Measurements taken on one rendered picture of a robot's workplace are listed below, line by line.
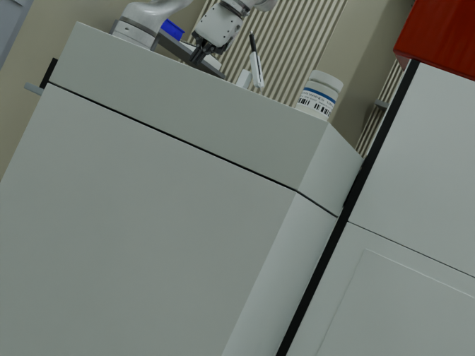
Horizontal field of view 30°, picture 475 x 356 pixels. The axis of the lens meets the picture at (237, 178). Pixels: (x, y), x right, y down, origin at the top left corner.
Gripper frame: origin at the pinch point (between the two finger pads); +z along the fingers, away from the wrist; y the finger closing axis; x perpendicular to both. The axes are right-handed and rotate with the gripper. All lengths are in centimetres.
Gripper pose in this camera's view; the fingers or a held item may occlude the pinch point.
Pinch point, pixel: (196, 56)
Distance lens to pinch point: 241.3
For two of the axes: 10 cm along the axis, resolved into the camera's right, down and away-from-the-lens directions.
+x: -3.2, -1.8, -9.3
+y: -7.4, -5.6, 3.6
